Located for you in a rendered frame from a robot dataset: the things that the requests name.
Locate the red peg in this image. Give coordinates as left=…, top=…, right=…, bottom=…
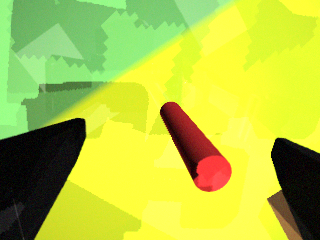
left=160, top=101, right=232, bottom=192

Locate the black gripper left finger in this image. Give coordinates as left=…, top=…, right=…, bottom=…
left=0, top=118, right=87, bottom=240

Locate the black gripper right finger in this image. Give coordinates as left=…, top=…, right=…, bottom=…
left=271, top=138, right=320, bottom=240

